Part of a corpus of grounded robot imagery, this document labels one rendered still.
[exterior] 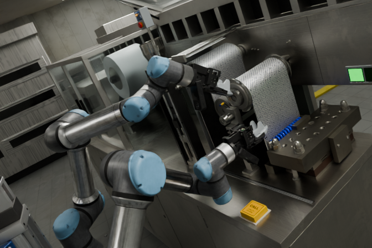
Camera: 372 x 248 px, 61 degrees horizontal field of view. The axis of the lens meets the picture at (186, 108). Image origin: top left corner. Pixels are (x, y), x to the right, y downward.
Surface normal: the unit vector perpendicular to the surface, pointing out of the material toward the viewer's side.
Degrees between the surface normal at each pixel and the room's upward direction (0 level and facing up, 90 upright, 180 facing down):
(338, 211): 90
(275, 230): 0
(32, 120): 90
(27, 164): 90
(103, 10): 90
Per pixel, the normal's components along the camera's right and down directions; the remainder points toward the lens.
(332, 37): -0.75, 0.46
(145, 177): 0.74, -0.19
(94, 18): 0.37, 0.16
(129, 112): -0.23, 0.40
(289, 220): -0.36, -0.88
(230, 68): 0.56, 0.08
